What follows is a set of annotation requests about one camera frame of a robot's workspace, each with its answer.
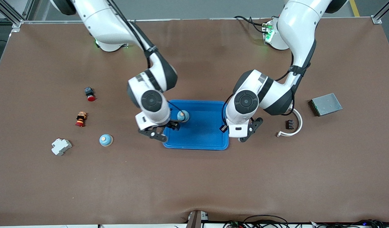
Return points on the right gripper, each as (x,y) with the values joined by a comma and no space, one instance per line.
(173,126)

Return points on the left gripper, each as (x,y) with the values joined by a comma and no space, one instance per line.
(221,127)

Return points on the blue desk bell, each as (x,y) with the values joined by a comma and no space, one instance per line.
(106,140)
(184,117)

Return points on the black electrolytic capacitor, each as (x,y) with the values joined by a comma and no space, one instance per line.
(290,124)

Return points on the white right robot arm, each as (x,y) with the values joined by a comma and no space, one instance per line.
(102,22)

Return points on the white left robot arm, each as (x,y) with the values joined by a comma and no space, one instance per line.
(299,25)

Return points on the blue plastic tray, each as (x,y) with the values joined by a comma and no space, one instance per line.
(200,136)

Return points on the white curved plastic clip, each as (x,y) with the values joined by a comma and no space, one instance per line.
(301,123)

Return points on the red push button black base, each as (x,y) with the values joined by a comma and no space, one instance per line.
(89,93)

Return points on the red emergency stop orange base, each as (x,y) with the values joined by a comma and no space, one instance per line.
(81,119)

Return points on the grey metal box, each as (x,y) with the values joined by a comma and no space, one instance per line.
(327,104)

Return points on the white circuit breaker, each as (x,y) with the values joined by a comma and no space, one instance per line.
(61,147)

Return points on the grey table edge bracket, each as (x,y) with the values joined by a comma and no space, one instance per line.
(194,221)

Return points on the aluminium table edge rail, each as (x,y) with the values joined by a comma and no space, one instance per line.
(188,19)

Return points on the aluminium frame profile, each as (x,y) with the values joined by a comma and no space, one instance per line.
(376,19)
(16,25)

